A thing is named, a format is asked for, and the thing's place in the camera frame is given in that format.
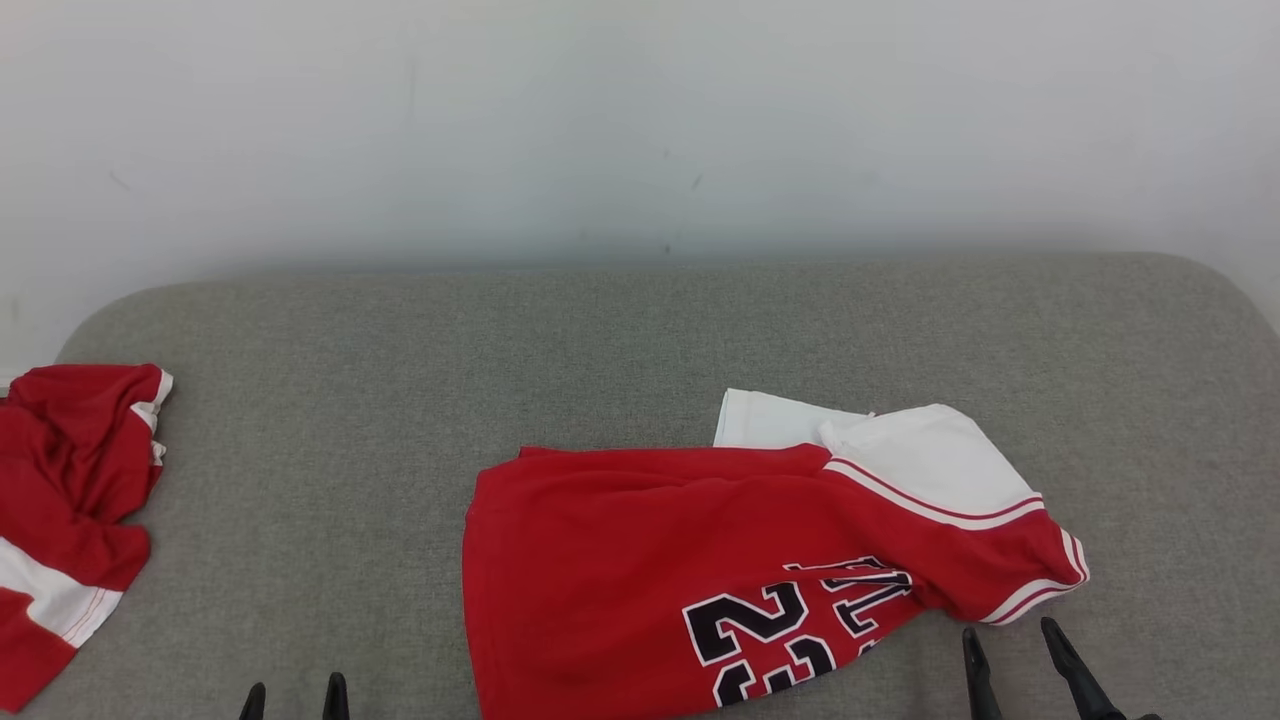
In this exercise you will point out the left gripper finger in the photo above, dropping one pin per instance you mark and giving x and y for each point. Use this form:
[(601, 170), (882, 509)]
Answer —
[(253, 703), (336, 698)]

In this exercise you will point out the red Bulls basketball jersey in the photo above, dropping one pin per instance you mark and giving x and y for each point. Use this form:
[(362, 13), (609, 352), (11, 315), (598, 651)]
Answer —
[(620, 570)]

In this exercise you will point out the grey fabric sofa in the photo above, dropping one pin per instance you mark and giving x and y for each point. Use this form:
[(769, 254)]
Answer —
[(400, 420)]

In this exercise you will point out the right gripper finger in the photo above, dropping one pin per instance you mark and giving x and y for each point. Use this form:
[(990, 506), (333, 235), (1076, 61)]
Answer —
[(980, 680), (1075, 675)]

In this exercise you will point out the red shorts with white stripe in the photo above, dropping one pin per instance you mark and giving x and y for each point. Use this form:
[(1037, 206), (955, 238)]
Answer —
[(70, 470)]

